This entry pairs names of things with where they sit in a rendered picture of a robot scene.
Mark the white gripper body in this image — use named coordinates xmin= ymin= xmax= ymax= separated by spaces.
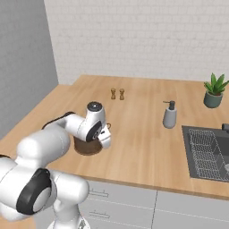
xmin=98 ymin=130 xmax=113 ymax=150

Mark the grey drawer front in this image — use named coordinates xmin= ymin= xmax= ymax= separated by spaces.
xmin=86 ymin=179 xmax=158 ymax=212
xmin=80 ymin=199 xmax=156 ymax=229
xmin=151 ymin=208 xmax=229 ymax=229
xmin=154 ymin=190 xmax=229 ymax=224

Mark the grey soap dispenser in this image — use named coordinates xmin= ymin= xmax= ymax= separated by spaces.
xmin=162 ymin=100 xmax=178 ymax=130

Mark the dark grey sink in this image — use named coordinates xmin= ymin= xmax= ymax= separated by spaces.
xmin=181 ymin=124 xmax=229 ymax=183

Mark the green potted plant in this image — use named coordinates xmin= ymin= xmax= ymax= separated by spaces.
xmin=203 ymin=72 xmax=229 ymax=109

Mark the silver drawer handle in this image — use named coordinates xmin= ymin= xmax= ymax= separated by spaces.
xmin=88 ymin=210 xmax=108 ymax=219
xmin=89 ymin=190 xmax=109 ymax=199

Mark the wire dish rack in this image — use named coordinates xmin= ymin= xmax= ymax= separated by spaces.
xmin=188 ymin=128 xmax=229 ymax=182

